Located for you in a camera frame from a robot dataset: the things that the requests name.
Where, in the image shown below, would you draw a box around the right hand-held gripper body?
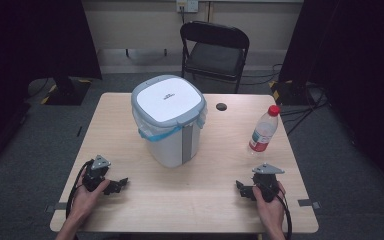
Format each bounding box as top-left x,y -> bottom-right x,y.
251,162 -> 286,203

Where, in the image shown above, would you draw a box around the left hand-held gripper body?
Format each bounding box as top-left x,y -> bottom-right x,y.
81,154 -> 112,193

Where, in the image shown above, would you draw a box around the clear plastic bottle red cap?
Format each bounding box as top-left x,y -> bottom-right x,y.
248,104 -> 281,154

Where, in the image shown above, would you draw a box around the white trash can grey lid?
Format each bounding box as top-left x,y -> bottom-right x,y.
130,74 -> 208,169

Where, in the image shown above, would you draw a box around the person's left hand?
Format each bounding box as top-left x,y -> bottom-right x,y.
69,168 -> 111,222

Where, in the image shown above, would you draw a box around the person's right hand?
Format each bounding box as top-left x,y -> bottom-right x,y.
252,180 -> 287,232

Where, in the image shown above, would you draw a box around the grey tape strip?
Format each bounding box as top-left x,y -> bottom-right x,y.
44,201 -> 69,214
297,198 -> 322,210

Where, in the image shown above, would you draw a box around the clear blue-edged trash bag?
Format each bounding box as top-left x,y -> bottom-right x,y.
132,103 -> 209,143

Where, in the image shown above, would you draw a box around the black stand base striped tape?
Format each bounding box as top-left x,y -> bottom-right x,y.
269,79 -> 318,107
40,77 -> 92,107

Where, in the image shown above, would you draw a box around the black folding chair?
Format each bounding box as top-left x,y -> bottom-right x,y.
179,20 -> 251,94

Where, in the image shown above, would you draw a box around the dark curtain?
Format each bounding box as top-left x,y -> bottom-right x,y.
0,0 -> 103,174
277,0 -> 384,198

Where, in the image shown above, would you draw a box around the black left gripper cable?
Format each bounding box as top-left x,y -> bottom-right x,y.
65,158 -> 95,220

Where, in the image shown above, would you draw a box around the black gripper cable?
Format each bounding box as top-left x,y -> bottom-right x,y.
274,188 -> 294,240
65,158 -> 95,220

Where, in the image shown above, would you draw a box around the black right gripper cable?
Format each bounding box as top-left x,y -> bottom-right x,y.
274,188 -> 294,240

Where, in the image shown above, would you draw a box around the black floor cables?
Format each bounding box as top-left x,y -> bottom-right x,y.
239,62 -> 330,136

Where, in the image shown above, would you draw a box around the white wall socket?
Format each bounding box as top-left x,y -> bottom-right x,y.
175,0 -> 200,14

